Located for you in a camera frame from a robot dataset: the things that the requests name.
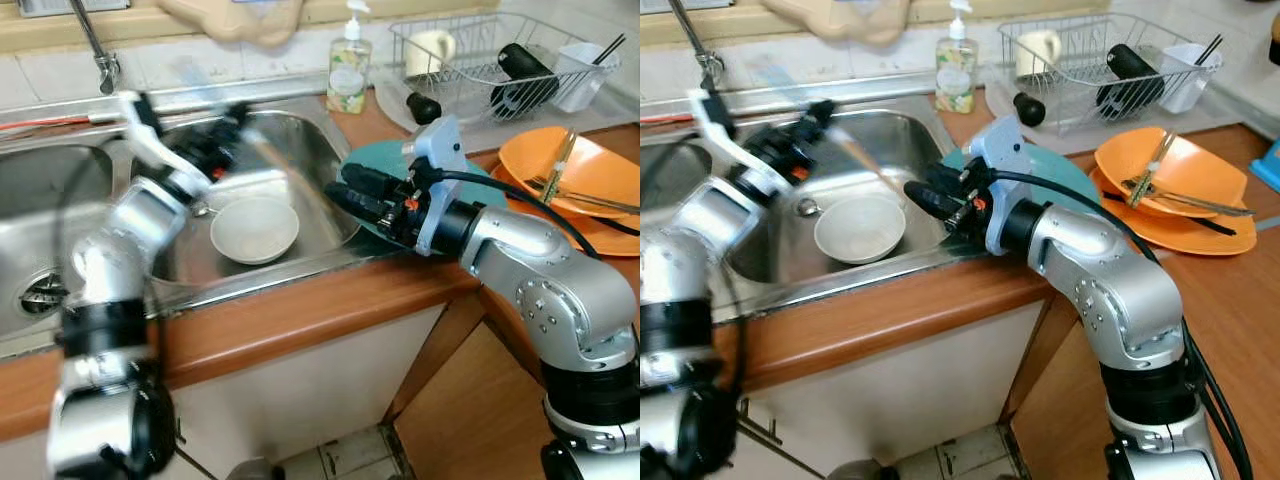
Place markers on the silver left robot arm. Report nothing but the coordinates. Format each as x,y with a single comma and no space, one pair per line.
690,300
110,300

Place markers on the stainless steel sink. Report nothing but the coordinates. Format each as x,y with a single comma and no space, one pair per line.
300,160
900,150

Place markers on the long silver fork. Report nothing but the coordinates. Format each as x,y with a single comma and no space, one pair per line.
1190,198
585,198

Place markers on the flat orange plate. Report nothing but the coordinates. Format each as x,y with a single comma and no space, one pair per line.
1180,235
600,235

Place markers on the white cabinet door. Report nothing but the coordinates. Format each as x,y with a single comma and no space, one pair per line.
300,400
880,390

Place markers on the dark chopstick in cup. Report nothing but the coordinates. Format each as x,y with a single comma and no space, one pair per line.
1208,50
610,50

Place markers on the cream mug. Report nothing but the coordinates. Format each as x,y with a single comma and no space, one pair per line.
1037,52
428,52

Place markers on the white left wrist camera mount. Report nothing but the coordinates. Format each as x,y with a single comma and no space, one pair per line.
150,140
722,135

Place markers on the teal plate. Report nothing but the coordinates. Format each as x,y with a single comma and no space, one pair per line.
385,155
1060,170

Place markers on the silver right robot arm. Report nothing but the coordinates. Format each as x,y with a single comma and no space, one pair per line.
550,300
1110,300

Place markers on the chrome faucet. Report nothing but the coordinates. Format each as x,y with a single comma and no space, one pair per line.
702,50
100,55

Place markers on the small black knob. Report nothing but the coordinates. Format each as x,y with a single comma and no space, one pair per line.
423,108
1029,108

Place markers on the white cutlery cup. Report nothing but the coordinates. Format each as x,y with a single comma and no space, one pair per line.
578,80
1188,80

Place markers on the sink drain strainer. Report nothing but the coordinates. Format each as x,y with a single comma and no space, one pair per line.
44,294

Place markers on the black flask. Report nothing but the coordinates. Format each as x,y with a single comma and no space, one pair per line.
1130,78
522,80

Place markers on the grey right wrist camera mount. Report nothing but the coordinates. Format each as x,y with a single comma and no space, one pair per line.
1003,160
440,160

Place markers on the blue knife block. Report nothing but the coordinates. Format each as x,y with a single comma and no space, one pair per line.
1268,168

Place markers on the beige cloth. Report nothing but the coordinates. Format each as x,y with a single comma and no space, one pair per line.
840,18
235,18

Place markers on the clear soap pump bottle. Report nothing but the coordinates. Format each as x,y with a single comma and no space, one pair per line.
957,70
349,70

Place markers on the thin red rod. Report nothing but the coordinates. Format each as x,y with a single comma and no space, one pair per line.
665,118
45,122

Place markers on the hanging brown black utensil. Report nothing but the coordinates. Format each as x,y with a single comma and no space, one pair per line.
1275,50

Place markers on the white bowl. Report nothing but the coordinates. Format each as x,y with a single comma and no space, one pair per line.
255,230
860,230

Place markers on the wooden cabinet door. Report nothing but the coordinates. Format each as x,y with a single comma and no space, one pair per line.
1065,410
480,410

